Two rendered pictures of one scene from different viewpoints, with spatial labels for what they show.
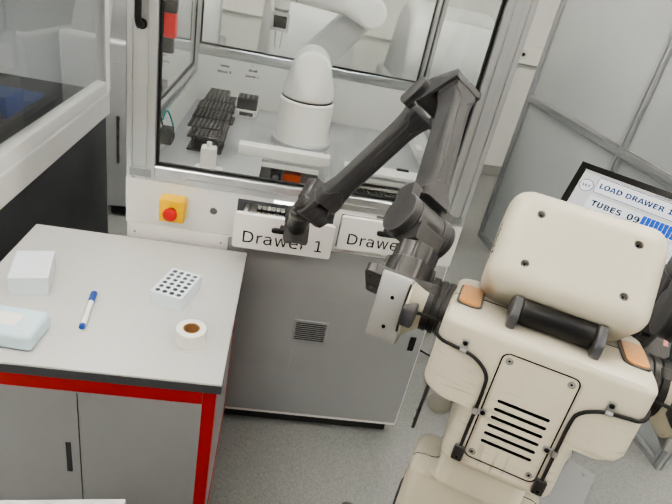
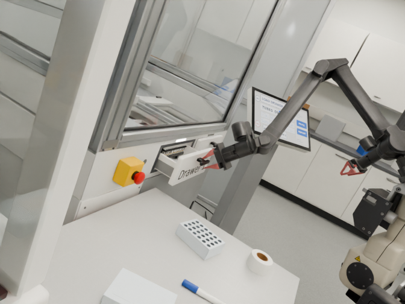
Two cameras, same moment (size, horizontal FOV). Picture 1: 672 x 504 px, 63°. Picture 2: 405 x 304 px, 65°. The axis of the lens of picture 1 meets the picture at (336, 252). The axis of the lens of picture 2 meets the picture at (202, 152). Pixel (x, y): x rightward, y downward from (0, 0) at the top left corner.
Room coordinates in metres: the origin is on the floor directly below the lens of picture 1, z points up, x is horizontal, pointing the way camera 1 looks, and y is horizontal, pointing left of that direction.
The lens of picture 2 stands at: (0.87, 1.19, 1.27)
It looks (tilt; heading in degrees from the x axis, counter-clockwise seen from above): 16 degrees down; 297
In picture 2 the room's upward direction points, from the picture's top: 24 degrees clockwise
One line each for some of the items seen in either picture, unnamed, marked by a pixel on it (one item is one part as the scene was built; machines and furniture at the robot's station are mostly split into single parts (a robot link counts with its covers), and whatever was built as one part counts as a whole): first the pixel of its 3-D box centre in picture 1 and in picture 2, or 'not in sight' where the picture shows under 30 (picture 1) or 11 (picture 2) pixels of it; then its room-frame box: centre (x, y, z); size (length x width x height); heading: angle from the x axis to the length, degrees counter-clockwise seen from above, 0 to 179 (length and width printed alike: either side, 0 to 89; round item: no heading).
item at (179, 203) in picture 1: (172, 209); (129, 171); (1.41, 0.50, 0.88); 0.07 x 0.05 x 0.07; 99
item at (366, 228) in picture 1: (384, 238); (207, 147); (1.53, -0.14, 0.87); 0.29 x 0.02 x 0.11; 99
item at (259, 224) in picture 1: (283, 235); (193, 164); (1.40, 0.16, 0.87); 0.29 x 0.02 x 0.11; 99
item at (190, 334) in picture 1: (191, 334); (259, 262); (1.00, 0.29, 0.78); 0.07 x 0.07 x 0.04
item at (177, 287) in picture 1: (176, 288); (200, 237); (1.16, 0.39, 0.78); 0.12 x 0.08 x 0.04; 174
